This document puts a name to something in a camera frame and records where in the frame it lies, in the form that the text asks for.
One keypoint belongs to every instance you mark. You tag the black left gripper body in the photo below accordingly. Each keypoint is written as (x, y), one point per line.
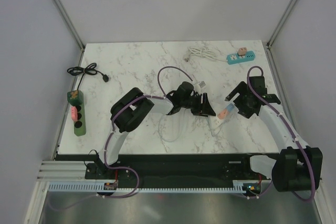
(194, 103)

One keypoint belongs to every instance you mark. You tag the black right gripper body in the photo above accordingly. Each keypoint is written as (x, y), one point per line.
(241, 102)

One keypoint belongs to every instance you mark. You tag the white power strip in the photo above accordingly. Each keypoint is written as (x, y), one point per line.
(215, 122)

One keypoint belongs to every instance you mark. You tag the orange pink plug adapter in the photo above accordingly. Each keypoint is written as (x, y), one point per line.
(222, 114)

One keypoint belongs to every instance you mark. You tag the light blue plug adapter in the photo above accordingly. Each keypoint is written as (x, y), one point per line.
(230, 108)

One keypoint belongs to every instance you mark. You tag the teal power strip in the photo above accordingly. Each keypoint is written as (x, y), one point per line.
(236, 58)

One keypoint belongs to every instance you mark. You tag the beige brown plug adapter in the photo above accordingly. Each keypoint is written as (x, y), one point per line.
(242, 51)

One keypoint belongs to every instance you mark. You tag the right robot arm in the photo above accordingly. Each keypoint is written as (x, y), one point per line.
(297, 167)

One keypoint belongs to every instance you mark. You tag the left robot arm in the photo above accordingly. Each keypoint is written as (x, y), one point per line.
(130, 111)

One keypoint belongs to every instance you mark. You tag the pink plug in green strip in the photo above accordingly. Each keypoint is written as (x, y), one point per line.
(74, 113)

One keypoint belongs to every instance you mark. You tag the green power strip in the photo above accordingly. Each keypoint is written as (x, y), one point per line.
(77, 111)

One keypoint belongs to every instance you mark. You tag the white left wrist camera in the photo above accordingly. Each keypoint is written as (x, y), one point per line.
(199, 85)

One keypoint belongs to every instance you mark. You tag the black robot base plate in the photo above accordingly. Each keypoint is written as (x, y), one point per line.
(175, 169)

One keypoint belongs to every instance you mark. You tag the white slotted cable duct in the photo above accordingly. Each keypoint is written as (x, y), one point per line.
(233, 187)

